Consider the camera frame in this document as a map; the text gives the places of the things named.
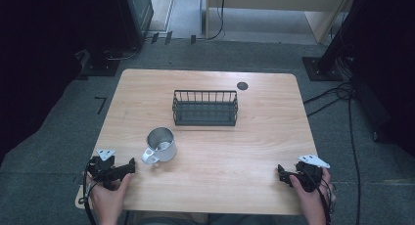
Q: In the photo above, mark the person's right hand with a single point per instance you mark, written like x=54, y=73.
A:
x=311, y=200

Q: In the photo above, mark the beige board under table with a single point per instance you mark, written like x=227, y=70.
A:
x=80, y=199

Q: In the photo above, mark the black tape strip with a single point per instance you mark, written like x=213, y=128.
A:
x=154, y=37
x=168, y=37
x=193, y=39

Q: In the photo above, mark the black round table grommet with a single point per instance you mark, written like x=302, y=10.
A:
x=242, y=85

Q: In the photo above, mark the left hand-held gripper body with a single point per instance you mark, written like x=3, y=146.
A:
x=101, y=169

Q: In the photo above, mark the black metal stand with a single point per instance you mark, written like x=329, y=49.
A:
x=323, y=67
x=101, y=63

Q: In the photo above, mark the dark equipment cabinet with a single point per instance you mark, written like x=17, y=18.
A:
x=137, y=16

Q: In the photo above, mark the person's left hand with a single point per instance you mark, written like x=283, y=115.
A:
x=109, y=199

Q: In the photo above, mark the light wooden furniture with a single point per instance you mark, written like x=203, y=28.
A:
x=277, y=3

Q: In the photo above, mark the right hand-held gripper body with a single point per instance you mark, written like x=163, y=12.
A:
x=310, y=174

